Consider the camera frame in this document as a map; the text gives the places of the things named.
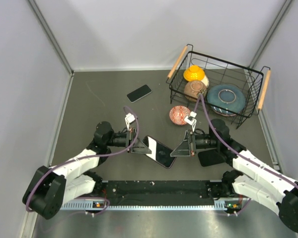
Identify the grey slotted cable duct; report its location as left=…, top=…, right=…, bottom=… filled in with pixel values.
left=61, top=197, right=241, bottom=212

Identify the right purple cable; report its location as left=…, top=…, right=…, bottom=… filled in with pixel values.
left=193, top=93, right=298, bottom=216

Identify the white bowl in basket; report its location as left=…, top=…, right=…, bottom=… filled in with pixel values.
left=201, top=75, right=210, bottom=88

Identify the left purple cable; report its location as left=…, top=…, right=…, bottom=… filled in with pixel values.
left=26, top=106, right=140, bottom=216

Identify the blue ceramic plate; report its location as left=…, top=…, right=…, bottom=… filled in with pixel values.
left=207, top=84, right=246, bottom=116

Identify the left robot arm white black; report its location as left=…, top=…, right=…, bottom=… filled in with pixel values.
left=22, top=121, right=151, bottom=220

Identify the black wire basket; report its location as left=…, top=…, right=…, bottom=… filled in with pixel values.
left=166, top=44, right=271, bottom=127

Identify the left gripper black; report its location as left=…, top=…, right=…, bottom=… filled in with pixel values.
left=105, top=127, right=151, bottom=153

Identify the purple smartphone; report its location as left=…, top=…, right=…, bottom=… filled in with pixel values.
left=142, top=135, right=177, bottom=170

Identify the purple cable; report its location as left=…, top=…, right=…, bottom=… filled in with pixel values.
left=26, top=106, right=140, bottom=216
left=193, top=93, right=298, bottom=216

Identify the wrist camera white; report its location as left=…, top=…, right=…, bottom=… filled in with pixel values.
left=125, top=113, right=136, bottom=130
left=184, top=111, right=197, bottom=132

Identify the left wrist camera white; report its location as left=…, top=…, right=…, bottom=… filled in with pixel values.
left=125, top=113, right=136, bottom=130

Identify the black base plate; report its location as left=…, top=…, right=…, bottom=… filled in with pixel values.
left=86, top=180, right=237, bottom=199

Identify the black screen white smartphone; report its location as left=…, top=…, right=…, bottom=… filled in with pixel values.
left=127, top=84, right=152, bottom=103

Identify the yellow ribbed bowl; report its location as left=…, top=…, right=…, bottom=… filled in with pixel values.
left=183, top=65, right=205, bottom=82

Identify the red patterned bowl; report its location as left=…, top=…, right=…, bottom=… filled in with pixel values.
left=169, top=105, right=191, bottom=125

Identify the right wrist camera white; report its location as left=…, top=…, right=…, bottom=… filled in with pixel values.
left=184, top=111, right=197, bottom=132

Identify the brown ceramic cup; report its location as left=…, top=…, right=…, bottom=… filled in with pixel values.
left=184, top=80, right=207, bottom=102

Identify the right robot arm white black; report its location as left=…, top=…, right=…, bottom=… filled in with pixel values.
left=170, top=119, right=298, bottom=233

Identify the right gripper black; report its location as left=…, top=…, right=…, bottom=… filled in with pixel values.
left=171, top=129, right=219, bottom=156

